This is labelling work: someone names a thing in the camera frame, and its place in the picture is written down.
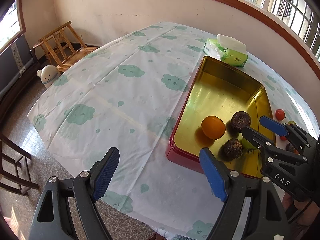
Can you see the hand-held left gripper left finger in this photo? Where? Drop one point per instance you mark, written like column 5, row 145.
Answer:
column 105, row 175

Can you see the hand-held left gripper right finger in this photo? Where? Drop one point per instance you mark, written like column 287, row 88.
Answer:
column 213, row 177

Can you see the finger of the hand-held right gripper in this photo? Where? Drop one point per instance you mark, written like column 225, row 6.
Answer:
column 273, row 126
column 255, row 137

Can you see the green tomato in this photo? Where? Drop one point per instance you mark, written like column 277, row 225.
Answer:
column 246, row 143
column 291, row 123

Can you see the red tomato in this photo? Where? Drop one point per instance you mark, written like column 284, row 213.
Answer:
column 280, row 114
column 283, row 137

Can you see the dark dried fruit oblong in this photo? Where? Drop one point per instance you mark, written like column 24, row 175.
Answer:
column 240, row 121

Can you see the dark dried fruit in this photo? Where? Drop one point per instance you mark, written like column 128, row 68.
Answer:
column 290, row 147
column 233, row 148

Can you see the orange mandarin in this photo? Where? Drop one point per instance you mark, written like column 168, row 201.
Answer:
column 296, row 152
column 213, row 127

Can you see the red tin box gold inside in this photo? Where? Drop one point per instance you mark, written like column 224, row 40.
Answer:
column 225, row 92

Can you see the green tissue pack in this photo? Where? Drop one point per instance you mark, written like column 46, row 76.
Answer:
column 232, row 57

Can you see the dark wooden chair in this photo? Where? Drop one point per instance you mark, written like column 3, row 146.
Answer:
column 22, row 177

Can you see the white bear shaped bin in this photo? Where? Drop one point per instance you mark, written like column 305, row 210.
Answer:
column 48, row 76

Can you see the light wooden chair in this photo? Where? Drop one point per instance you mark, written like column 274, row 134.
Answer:
column 67, row 60

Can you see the dark low cabinet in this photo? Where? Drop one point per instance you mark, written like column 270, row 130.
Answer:
column 12, row 65

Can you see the narrow side window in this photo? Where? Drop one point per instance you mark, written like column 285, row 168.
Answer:
column 12, row 22

